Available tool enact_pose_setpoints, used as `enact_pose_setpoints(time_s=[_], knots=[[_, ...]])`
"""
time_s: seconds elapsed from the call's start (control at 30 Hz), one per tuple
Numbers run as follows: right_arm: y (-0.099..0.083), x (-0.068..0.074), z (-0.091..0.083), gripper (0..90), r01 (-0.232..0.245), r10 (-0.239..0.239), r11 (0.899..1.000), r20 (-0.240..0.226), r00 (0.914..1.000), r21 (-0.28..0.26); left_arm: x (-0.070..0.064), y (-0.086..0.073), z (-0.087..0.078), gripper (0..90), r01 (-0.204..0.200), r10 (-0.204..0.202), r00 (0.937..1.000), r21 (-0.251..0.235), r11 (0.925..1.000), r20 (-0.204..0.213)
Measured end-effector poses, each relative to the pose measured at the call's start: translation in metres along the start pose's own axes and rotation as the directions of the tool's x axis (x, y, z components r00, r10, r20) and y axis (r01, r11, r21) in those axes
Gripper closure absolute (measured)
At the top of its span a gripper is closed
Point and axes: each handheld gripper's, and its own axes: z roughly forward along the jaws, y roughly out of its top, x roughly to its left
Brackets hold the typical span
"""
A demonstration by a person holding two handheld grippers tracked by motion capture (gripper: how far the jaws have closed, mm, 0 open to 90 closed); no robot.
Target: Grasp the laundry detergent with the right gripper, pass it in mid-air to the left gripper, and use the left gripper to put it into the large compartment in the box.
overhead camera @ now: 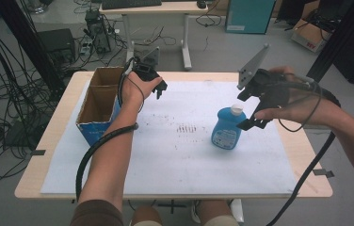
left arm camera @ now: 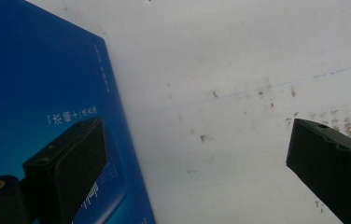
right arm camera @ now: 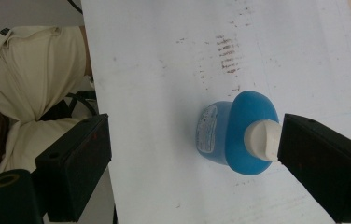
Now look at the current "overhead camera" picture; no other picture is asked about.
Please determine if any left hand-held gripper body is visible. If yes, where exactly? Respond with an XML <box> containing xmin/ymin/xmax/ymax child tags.
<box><xmin>132</xmin><ymin>46</ymin><xmax>169</xmax><ymax>92</ymax></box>

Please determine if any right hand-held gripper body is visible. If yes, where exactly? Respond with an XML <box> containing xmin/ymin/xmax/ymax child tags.
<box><xmin>236</xmin><ymin>43</ymin><xmax>292</xmax><ymax>110</ymax></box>

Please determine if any blue bottle with white cap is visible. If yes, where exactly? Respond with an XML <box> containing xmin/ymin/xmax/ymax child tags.
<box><xmin>210</xmin><ymin>103</ymin><xmax>248</xmax><ymax>151</ymax></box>

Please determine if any person's left hand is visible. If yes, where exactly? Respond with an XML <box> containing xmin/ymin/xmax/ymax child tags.
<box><xmin>121</xmin><ymin>71</ymin><xmax>164</xmax><ymax>109</ymax></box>

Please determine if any person's right hand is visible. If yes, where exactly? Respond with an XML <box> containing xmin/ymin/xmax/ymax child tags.
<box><xmin>254</xmin><ymin>65</ymin><xmax>340</xmax><ymax>125</ymax></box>

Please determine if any blue cardboard box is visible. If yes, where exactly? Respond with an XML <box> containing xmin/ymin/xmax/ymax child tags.
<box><xmin>75</xmin><ymin>66</ymin><xmax>126</xmax><ymax>147</ymax></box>

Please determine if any black computer tower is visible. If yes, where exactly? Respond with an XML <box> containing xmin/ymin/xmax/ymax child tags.
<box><xmin>84</xmin><ymin>8</ymin><xmax>112</xmax><ymax>55</ymax></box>

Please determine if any brown cardboard box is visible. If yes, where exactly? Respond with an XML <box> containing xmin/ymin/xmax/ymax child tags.
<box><xmin>291</xmin><ymin>18</ymin><xmax>333</xmax><ymax>54</ymax></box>

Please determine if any white desk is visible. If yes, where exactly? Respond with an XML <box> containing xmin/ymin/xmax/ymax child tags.
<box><xmin>99</xmin><ymin>1</ymin><xmax>209</xmax><ymax>71</ymax></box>

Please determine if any black keyboard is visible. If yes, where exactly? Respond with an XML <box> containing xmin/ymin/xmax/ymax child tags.
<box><xmin>101</xmin><ymin>0</ymin><xmax>163</xmax><ymax>10</ymax></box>

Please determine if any white table mat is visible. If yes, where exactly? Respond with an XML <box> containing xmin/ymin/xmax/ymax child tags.
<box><xmin>40</xmin><ymin>79</ymin><xmax>300</xmax><ymax>197</ymax></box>

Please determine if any teal cabinet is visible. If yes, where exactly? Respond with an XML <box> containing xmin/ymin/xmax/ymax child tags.
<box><xmin>224</xmin><ymin>0</ymin><xmax>277</xmax><ymax>35</ymax></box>

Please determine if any white table leg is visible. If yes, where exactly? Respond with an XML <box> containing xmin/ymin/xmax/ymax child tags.
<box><xmin>229</xmin><ymin>199</ymin><xmax>246</xmax><ymax>224</ymax></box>

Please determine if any person's right knee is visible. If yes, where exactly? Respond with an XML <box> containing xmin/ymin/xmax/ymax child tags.
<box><xmin>197</xmin><ymin>200</ymin><xmax>239</xmax><ymax>226</ymax></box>

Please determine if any person's knee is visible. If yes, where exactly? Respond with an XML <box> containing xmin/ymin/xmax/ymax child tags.
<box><xmin>197</xmin><ymin>200</ymin><xmax>239</xmax><ymax>226</ymax></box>
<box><xmin>129</xmin><ymin>205</ymin><xmax>164</xmax><ymax>226</ymax></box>

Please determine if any black box case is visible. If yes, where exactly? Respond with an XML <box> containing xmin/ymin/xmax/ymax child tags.
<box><xmin>37</xmin><ymin>28</ymin><xmax>76</xmax><ymax>64</ymax></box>

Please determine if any person's left knee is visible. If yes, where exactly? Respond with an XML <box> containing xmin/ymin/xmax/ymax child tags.
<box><xmin>129</xmin><ymin>205</ymin><xmax>164</xmax><ymax>226</ymax></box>

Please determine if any brown sleeve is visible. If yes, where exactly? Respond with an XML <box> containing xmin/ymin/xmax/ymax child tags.
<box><xmin>69</xmin><ymin>199</ymin><xmax>124</xmax><ymax>226</ymax></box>

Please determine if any thin black left gripper wire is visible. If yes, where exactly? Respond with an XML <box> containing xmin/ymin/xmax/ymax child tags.
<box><xmin>117</xmin><ymin>57</ymin><xmax>146</xmax><ymax>114</ymax></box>

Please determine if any thin black gripper wire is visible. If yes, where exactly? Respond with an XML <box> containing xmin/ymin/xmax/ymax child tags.
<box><xmin>278</xmin><ymin>84</ymin><xmax>323</xmax><ymax>133</ymax></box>
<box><xmin>117</xmin><ymin>57</ymin><xmax>146</xmax><ymax>114</ymax></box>

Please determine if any thin black right gripper wire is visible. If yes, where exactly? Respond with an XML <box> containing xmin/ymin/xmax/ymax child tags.
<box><xmin>278</xmin><ymin>84</ymin><xmax>323</xmax><ymax>133</ymax></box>

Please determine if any black metal post with base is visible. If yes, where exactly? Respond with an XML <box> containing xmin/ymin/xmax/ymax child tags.
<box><xmin>306</xmin><ymin>0</ymin><xmax>354</xmax><ymax>83</ymax></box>

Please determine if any bundle of black floor cables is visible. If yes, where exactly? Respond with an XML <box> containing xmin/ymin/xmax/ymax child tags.
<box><xmin>0</xmin><ymin>18</ymin><xmax>60</xmax><ymax>189</ymax></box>

